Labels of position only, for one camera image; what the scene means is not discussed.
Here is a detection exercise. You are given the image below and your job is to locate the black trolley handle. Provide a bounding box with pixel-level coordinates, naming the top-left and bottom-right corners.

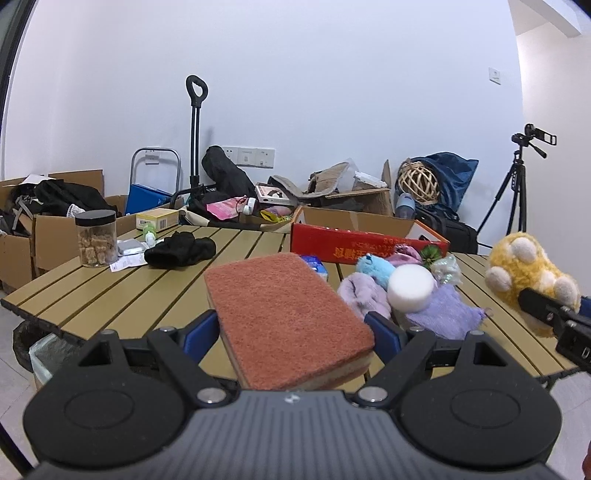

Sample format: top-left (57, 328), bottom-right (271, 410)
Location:
top-left (185, 75), bottom-right (208, 188)

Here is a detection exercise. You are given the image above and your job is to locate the woven rattan ball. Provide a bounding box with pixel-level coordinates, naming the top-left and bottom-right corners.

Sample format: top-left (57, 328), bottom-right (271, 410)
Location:
top-left (397, 159), bottom-right (440, 205)

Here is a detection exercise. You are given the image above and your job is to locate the green small bottle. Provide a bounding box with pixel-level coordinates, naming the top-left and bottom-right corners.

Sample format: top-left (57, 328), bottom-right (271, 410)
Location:
top-left (142, 223), bottom-right (157, 248)

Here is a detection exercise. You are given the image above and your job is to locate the iridescent crumpled wrapper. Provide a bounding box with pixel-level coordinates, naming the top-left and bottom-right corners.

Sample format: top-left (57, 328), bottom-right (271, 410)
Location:
top-left (430, 254), bottom-right (462, 286)

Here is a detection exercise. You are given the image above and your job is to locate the black cloth on table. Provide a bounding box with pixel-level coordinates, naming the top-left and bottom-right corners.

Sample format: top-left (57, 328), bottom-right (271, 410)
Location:
top-left (144, 232), bottom-right (217, 270)

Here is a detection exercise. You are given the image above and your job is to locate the olive folding slat table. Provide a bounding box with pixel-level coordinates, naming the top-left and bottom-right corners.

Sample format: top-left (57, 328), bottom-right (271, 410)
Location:
top-left (0, 223), bottom-right (591, 398)

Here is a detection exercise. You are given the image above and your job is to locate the blue tissue pack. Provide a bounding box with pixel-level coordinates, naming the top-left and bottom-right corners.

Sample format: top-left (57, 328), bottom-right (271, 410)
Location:
top-left (301, 255), bottom-right (329, 281)

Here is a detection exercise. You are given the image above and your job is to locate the black camera tripod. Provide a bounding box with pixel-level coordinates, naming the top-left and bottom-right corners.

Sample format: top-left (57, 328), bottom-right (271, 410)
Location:
top-left (475, 142), bottom-right (548, 250)

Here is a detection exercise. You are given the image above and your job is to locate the red cardboard fruit box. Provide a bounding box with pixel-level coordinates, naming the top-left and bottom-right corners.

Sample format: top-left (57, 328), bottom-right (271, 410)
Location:
top-left (290, 207), bottom-right (450, 265)

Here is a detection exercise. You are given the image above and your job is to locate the yellow small carton box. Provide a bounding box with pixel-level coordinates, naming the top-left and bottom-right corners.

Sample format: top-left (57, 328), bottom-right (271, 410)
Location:
top-left (135, 208), bottom-right (179, 232)

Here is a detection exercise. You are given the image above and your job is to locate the light blue plush toy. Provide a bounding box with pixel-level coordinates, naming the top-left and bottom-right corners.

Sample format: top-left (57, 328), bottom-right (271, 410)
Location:
top-left (356, 253), bottom-right (396, 290)

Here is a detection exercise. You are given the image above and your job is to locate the brown cardboard box open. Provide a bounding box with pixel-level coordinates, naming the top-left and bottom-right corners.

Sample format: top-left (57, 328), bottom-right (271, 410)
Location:
top-left (301, 159), bottom-right (394, 216)

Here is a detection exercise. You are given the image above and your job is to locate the yellow plush hamster toy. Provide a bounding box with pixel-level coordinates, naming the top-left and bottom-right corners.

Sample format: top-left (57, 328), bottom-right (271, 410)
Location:
top-left (484, 232), bottom-right (581, 338)

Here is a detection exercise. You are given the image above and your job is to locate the blue water bottle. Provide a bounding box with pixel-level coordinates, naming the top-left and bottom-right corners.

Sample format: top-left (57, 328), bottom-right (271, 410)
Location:
top-left (394, 192), bottom-right (416, 220)

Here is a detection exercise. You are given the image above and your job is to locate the white round foam puck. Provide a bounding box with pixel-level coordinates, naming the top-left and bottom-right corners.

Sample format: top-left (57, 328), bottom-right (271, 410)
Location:
top-left (387, 264), bottom-right (437, 313)

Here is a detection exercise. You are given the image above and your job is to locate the black drawstring bag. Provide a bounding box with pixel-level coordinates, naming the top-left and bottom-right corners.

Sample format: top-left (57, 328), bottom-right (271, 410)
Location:
top-left (201, 146), bottom-right (256, 197)

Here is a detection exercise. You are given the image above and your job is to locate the lilac fuzzy plush cloth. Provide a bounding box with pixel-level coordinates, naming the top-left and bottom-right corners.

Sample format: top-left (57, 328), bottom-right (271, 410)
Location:
top-left (337, 272), bottom-right (392, 320)

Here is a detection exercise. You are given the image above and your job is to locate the folding step stool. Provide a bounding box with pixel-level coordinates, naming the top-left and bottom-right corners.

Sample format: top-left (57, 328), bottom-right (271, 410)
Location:
top-left (124, 147), bottom-right (182, 215)

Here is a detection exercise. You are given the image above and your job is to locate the dark blue velvet bag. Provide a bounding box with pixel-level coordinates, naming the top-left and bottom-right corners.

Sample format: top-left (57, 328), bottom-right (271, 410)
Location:
top-left (399, 152), bottom-right (479, 221)

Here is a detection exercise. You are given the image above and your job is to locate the clear jar with snacks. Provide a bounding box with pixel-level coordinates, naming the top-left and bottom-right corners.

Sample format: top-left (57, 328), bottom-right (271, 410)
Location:
top-left (74, 210), bottom-right (118, 267)

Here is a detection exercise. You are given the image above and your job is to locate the white wall socket strip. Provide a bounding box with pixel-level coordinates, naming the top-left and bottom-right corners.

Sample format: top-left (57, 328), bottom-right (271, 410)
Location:
top-left (222, 146), bottom-right (276, 169)

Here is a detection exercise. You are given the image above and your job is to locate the cardboard bin with green liner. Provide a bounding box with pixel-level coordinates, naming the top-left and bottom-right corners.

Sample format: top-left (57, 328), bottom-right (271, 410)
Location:
top-left (29, 334), bottom-right (80, 390)

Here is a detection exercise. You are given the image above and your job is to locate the red layered sponge block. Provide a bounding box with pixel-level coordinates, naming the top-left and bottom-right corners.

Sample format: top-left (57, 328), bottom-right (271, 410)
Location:
top-left (204, 253), bottom-right (375, 391)

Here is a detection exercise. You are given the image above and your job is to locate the pink satin bow scrunchie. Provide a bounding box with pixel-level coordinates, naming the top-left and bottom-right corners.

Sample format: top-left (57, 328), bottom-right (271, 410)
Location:
top-left (387, 244), bottom-right (423, 268)

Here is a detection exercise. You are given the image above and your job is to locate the black suitcase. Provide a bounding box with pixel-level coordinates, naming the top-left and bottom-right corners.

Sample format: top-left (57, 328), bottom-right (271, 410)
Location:
top-left (415, 206), bottom-right (478, 254)

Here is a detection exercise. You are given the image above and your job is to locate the purple knit pouch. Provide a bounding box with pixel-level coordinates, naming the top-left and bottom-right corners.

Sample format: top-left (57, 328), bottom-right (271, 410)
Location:
top-left (406, 284), bottom-right (487, 340)

